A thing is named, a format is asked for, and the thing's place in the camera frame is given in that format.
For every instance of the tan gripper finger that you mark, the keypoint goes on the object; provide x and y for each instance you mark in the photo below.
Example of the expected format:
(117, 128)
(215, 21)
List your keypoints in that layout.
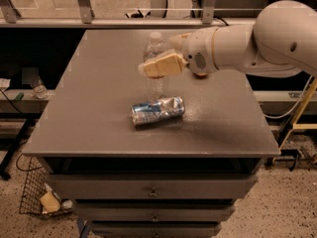
(176, 42)

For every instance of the tan foam-padded gripper finger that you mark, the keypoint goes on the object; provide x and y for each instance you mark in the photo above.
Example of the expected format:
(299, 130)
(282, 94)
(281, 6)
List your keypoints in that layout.
(167, 63)

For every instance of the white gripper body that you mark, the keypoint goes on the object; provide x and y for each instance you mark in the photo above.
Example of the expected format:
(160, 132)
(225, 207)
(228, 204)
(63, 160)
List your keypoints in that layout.
(197, 52)

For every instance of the clear plastic water bottle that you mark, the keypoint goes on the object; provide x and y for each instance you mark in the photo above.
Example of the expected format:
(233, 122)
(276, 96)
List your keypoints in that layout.
(154, 47)

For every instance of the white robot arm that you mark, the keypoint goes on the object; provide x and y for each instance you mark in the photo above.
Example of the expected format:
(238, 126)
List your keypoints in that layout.
(281, 42)

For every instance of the crushed blue silver redbull can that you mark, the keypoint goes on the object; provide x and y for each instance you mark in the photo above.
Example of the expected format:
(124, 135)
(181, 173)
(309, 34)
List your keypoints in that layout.
(159, 110)

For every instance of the orange fruit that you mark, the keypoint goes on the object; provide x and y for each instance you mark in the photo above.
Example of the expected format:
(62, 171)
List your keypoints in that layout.
(200, 74)

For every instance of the grey drawer cabinet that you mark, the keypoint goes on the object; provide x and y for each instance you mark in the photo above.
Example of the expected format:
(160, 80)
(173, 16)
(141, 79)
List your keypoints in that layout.
(137, 169)

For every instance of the yellow metal stand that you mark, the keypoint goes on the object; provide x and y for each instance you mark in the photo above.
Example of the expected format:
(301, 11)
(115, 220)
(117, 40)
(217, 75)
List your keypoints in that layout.
(293, 124)

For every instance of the top grey drawer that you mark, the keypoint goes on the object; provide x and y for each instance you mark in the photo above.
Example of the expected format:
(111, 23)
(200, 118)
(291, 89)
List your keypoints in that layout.
(151, 186)

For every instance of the grey drawer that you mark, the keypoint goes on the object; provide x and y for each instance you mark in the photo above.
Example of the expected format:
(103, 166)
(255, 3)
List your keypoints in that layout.
(168, 211)
(156, 230)
(151, 186)

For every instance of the middle grey drawer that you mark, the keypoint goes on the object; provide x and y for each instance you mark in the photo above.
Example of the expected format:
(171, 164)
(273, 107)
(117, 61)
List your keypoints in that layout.
(168, 211)

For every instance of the bottom grey drawer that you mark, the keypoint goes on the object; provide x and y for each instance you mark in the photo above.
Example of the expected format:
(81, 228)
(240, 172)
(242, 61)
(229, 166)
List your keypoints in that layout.
(156, 230)

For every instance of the yellow sponge in basket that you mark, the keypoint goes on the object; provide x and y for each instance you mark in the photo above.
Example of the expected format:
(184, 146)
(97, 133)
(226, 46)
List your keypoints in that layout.
(49, 202)

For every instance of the metal rail frame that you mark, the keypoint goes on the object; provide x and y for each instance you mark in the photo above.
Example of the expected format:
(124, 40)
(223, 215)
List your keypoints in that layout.
(102, 14)

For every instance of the black wire basket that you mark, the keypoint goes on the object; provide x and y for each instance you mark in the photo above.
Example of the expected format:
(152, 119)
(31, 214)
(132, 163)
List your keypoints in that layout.
(34, 189)

